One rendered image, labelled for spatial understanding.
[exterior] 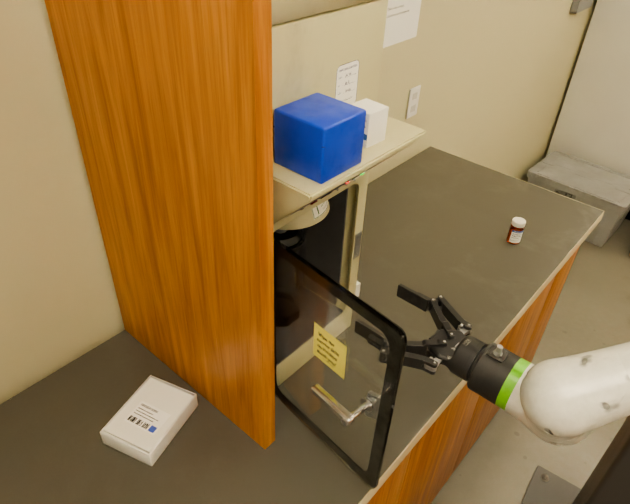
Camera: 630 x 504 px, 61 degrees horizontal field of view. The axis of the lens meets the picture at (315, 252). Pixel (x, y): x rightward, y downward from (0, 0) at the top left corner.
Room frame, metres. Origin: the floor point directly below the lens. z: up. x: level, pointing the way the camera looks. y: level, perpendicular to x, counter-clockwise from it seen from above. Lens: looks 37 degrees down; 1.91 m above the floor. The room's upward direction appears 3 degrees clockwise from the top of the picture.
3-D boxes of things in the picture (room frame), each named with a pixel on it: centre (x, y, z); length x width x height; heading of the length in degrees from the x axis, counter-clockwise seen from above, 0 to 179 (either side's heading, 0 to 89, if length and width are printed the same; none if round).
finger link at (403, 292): (0.81, -0.20, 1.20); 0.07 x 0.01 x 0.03; 51
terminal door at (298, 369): (0.62, -0.02, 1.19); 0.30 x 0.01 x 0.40; 44
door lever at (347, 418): (0.55, -0.05, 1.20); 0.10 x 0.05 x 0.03; 44
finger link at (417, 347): (0.68, -0.19, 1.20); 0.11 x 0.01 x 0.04; 92
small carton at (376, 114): (0.86, -0.08, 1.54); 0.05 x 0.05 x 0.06; 47
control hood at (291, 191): (0.83, -0.05, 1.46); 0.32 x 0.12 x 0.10; 141
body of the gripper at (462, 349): (0.67, -0.26, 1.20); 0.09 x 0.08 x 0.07; 51
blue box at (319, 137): (0.77, 0.00, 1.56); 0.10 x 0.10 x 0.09; 51
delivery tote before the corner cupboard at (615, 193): (3.00, -1.67, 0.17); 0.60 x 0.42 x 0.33; 49
